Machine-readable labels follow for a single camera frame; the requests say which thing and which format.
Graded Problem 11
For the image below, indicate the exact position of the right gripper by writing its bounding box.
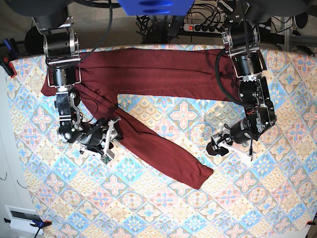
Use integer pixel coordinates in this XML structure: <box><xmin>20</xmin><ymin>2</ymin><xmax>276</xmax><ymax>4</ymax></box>
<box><xmin>79</xmin><ymin>118</ymin><xmax>119</xmax><ymax>146</ymax></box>

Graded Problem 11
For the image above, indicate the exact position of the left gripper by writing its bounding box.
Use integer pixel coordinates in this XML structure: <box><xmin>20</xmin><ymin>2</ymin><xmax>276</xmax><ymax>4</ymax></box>
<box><xmin>206</xmin><ymin>119</ymin><xmax>258</xmax><ymax>156</ymax></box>

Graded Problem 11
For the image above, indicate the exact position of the dark red t-shirt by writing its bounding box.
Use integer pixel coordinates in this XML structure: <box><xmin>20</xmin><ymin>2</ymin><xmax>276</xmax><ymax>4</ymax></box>
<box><xmin>41</xmin><ymin>48</ymin><xmax>246</xmax><ymax>190</ymax></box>

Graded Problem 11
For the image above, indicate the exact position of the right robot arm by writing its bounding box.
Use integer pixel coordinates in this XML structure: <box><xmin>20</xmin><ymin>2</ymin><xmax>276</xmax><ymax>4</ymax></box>
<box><xmin>6</xmin><ymin>0</ymin><xmax>118</xmax><ymax>150</ymax></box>

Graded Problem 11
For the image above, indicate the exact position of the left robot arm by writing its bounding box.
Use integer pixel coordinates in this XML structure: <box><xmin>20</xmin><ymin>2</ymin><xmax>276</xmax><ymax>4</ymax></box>
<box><xmin>206</xmin><ymin>0</ymin><xmax>276</xmax><ymax>156</ymax></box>

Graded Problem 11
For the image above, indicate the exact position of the patterned tile tablecloth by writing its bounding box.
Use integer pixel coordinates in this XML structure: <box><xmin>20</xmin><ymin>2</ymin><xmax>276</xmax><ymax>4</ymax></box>
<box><xmin>5</xmin><ymin>50</ymin><xmax>317</xmax><ymax>238</ymax></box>

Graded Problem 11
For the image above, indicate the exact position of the blue orange clamp lower left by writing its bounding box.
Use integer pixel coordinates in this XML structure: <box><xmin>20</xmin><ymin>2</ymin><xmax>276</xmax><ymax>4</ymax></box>
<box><xmin>4</xmin><ymin>218</ymin><xmax>52</xmax><ymax>238</ymax></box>

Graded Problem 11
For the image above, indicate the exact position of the blue orange clamp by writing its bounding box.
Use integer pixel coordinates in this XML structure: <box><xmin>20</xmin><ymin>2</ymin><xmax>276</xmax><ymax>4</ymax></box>
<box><xmin>0</xmin><ymin>38</ymin><xmax>18</xmax><ymax>78</ymax></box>
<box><xmin>4</xmin><ymin>218</ymin><xmax>52</xmax><ymax>238</ymax></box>

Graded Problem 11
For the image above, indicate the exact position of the orange clamp lower right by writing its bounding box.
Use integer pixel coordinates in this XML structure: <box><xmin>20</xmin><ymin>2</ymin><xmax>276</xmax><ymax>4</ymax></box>
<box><xmin>306</xmin><ymin>221</ymin><xmax>317</xmax><ymax>226</ymax></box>

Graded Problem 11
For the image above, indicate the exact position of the blue orange clamp upper left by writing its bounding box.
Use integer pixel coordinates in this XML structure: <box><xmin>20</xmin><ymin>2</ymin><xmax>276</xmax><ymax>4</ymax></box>
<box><xmin>0</xmin><ymin>38</ymin><xmax>18</xmax><ymax>78</ymax></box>

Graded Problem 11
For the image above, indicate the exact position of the white power strip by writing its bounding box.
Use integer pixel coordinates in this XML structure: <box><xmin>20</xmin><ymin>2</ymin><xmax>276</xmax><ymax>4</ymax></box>
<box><xmin>183</xmin><ymin>23</ymin><xmax>221</xmax><ymax>33</ymax></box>

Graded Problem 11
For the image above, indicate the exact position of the white wall outlet box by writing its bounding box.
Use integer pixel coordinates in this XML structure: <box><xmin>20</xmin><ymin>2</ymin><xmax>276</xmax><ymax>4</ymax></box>
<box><xmin>4</xmin><ymin>205</ymin><xmax>41</xmax><ymax>235</ymax></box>

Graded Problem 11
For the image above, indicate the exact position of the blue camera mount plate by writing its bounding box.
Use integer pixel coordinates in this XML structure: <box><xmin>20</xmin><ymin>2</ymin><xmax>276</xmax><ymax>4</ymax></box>
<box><xmin>118</xmin><ymin>0</ymin><xmax>194</xmax><ymax>16</ymax></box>

